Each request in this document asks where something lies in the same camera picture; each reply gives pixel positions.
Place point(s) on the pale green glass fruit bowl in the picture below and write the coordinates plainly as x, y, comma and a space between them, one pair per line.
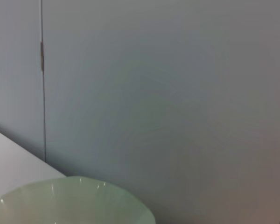
72, 203

